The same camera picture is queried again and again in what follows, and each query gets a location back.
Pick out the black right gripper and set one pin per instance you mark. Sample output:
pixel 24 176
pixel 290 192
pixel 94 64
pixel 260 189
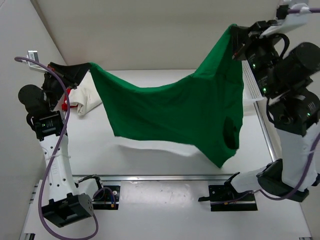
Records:
pixel 240 35

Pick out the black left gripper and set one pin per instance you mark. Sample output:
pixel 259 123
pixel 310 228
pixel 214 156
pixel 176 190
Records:
pixel 72 75

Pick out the white t shirt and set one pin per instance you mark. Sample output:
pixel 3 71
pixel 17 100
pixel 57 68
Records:
pixel 85 97

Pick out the red t shirt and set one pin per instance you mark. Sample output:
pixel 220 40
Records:
pixel 64 105

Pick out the green garment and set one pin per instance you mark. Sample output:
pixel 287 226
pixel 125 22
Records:
pixel 203 109

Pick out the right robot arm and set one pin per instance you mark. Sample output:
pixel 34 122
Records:
pixel 282 76

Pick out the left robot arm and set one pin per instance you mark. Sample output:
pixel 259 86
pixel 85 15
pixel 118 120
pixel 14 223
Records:
pixel 66 204

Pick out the white plastic mesh basket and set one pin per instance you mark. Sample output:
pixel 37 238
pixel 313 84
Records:
pixel 251 93

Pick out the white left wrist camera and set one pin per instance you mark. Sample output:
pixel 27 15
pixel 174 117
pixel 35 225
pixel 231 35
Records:
pixel 33 55

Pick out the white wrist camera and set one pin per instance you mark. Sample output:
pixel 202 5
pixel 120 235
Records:
pixel 33 55
pixel 291 21

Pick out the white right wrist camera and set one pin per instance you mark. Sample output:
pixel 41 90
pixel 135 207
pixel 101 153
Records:
pixel 291 21

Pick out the aluminium rail front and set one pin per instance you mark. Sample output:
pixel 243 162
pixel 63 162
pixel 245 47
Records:
pixel 179 177

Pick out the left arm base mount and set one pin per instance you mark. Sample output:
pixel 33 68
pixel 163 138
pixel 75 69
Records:
pixel 104 193

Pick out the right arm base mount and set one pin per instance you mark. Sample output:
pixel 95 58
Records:
pixel 224 198

